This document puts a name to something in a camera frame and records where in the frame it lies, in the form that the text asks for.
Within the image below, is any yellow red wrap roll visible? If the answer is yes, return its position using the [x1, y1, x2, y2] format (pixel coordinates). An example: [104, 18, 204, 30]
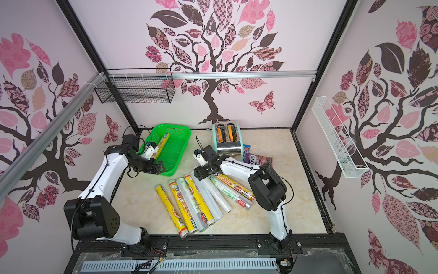
[216, 174, 255, 201]

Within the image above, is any short yellow wrap roll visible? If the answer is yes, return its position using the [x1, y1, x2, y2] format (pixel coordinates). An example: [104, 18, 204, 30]
[152, 132, 170, 159]

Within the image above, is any black wire wall basket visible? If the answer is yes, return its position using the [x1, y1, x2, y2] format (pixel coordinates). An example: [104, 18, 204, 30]
[94, 68, 176, 104]

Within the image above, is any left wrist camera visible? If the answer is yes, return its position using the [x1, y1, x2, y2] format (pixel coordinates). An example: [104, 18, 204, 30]
[142, 142, 159, 160]

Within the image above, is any blue M&M's candy packet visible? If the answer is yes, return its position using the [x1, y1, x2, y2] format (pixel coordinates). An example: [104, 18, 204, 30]
[244, 145, 251, 154]

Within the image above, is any green plastic basket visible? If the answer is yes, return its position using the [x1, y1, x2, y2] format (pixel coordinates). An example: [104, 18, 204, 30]
[139, 123, 192, 177]

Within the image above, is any purple Fox's candy bag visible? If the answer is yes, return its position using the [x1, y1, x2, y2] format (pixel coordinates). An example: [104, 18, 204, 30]
[244, 153, 273, 166]

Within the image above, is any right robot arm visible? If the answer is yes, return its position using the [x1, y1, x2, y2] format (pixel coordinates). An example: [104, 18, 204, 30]
[193, 146, 293, 251]

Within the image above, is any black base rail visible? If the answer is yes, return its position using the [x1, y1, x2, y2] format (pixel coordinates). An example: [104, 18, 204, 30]
[67, 234, 356, 268]

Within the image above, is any white slotted cable duct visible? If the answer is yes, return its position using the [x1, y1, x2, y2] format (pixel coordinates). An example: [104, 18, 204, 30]
[79, 258, 278, 274]

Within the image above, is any mint green toaster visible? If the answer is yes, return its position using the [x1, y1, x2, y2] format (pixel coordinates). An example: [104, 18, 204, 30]
[212, 121, 244, 161]

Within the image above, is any aluminium rail back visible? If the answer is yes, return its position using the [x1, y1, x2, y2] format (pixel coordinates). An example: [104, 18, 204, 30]
[109, 70, 317, 79]

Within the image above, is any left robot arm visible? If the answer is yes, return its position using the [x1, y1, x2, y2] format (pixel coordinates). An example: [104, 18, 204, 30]
[63, 135, 165, 249]

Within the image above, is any plain clear wrap roll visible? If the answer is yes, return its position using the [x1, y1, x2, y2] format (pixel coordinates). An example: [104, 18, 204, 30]
[190, 171, 223, 221]
[201, 178, 232, 213]

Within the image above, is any green-label wrap roll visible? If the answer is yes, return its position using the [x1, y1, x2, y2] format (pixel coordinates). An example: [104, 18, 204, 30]
[209, 175, 253, 210]

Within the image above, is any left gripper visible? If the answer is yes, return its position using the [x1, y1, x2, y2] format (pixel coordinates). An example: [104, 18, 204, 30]
[127, 154, 165, 175]

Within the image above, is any white wire wall shelf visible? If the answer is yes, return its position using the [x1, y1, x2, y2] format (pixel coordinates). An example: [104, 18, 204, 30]
[311, 97, 370, 178]

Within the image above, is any aluminium rail left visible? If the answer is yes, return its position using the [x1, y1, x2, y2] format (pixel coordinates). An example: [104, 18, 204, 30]
[1, 72, 106, 200]

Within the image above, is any aluminium rail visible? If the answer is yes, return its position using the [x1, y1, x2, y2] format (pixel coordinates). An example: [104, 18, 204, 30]
[109, 70, 317, 79]
[1, 72, 106, 200]

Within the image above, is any clear white-label wrap roll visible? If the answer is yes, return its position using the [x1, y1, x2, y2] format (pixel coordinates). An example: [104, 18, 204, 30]
[176, 178, 208, 232]

